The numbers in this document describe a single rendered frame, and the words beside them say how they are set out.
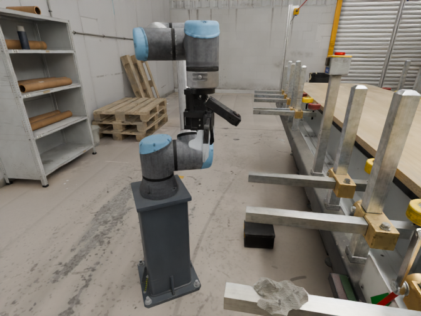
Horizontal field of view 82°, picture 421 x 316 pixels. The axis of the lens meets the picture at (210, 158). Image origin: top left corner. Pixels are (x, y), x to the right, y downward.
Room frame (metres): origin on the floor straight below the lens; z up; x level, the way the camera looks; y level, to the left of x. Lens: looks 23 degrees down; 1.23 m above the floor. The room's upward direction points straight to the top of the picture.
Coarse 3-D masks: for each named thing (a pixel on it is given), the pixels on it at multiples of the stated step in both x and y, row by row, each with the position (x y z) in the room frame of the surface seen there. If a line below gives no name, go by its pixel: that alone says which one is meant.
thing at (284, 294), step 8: (264, 280) 0.29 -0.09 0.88; (272, 280) 0.31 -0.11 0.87; (288, 280) 0.30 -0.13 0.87; (256, 288) 0.29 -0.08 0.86; (264, 288) 0.29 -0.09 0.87; (272, 288) 0.28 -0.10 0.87; (280, 288) 0.28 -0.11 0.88; (288, 288) 0.29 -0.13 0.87; (296, 288) 0.29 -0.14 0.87; (264, 296) 0.27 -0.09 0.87; (272, 296) 0.27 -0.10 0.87; (280, 296) 0.27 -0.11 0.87; (288, 296) 0.27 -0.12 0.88; (296, 296) 0.27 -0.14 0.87; (304, 296) 0.27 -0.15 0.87; (264, 304) 0.26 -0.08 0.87; (272, 304) 0.26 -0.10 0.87; (280, 304) 0.26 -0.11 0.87; (288, 304) 0.26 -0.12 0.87; (296, 304) 0.26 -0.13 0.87; (272, 312) 0.25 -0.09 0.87; (280, 312) 0.25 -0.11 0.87
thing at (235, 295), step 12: (228, 288) 0.29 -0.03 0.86; (240, 288) 0.29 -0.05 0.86; (252, 288) 0.29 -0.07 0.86; (228, 300) 0.28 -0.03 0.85; (240, 300) 0.27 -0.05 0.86; (252, 300) 0.27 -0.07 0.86; (312, 300) 0.27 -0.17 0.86; (324, 300) 0.27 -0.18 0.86; (336, 300) 0.27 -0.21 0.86; (348, 300) 0.27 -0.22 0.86; (252, 312) 0.27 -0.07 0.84; (264, 312) 0.27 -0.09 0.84; (288, 312) 0.26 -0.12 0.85; (300, 312) 0.26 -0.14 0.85; (312, 312) 0.25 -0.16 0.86; (324, 312) 0.25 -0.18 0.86; (336, 312) 0.25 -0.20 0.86; (348, 312) 0.25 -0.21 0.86; (360, 312) 0.25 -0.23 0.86; (372, 312) 0.25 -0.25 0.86; (384, 312) 0.25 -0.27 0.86; (396, 312) 0.25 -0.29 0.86; (408, 312) 0.25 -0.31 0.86; (420, 312) 0.25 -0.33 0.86
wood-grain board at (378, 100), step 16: (320, 96) 2.04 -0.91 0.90; (368, 96) 2.04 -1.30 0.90; (384, 96) 2.04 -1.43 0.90; (336, 112) 1.45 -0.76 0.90; (368, 112) 1.45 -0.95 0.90; (384, 112) 1.45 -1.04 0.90; (416, 112) 1.45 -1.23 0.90; (368, 128) 1.12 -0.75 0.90; (416, 128) 1.12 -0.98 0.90; (368, 144) 0.90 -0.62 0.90; (416, 144) 0.90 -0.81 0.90; (400, 160) 0.74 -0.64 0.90; (416, 160) 0.74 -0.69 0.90; (400, 176) 0.66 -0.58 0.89; (416, 176) 0.63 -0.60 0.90; (416, 192) 0.57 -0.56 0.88
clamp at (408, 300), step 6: (408, 276) 0.32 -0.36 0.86; (414, 276) 0.31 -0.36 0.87; (420, 276) 0.31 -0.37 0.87; (408, 282) 0.31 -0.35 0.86; (414, 282) 0.30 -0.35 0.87; (414, 288) 0.29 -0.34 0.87; (420, 288) 0.29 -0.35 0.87; (408, 294) 0.29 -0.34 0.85; (414, 294) 0.29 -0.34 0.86; (420, 294) 0.28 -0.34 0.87; (408, 300) 0.29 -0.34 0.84; (414, 300) 0.28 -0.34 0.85; (420, 300) 0.27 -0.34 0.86; (408, 306) 0.29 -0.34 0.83; (414, 306) 0.28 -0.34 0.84; (420, 306) 0.27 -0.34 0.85
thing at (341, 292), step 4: (332, 276) 0.45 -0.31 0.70; (336, 276) 0.45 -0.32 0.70; (336, 280) 0.44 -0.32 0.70; (340, 280) 0.44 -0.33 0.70; (336, 284) 0.43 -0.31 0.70; (340, 284) 0.43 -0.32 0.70; (336, 288) 0.42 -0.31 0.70; (340, 288) 0.42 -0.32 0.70; (340, 292) 0.41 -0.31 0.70; (344, 292) 0.41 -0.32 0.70; (340, 296) 0.40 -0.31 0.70; (344, 296) 0.40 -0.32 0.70
